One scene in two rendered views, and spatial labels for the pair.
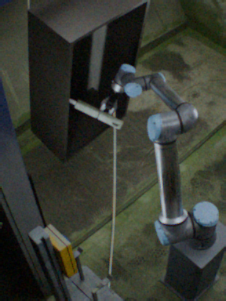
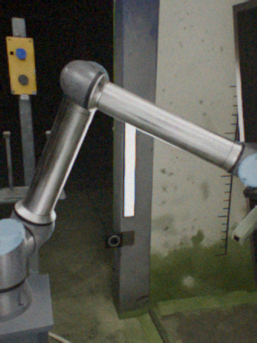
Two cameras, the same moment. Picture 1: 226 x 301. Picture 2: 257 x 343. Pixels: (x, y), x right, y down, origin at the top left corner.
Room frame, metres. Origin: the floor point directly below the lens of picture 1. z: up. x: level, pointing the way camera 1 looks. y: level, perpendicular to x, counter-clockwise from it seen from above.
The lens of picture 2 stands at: (2.17, -1.33, 1.41)
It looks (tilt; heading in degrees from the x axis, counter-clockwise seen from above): 15 degrees down; 114
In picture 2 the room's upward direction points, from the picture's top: 1 degrees clockwise
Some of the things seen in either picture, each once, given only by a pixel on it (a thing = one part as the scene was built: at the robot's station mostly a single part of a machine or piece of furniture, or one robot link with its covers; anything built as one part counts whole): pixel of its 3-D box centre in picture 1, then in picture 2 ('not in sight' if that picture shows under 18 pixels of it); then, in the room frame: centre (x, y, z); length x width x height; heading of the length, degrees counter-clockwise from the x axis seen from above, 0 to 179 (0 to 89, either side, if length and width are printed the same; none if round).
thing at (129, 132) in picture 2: (37, 208); (129, 161); (1.41, 0.41, 0.96); 0.06 x 0.02 x 0.63; 39
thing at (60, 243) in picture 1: (60, 253); (22, 66); (0.89, 0.23, 1.42); 0.12 x 0.06 x 0.26; 39
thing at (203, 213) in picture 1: (202, 220); (2, 251); (1.33, -0.46, 0.83); 0.17 x 0.15 x 0.18; 102
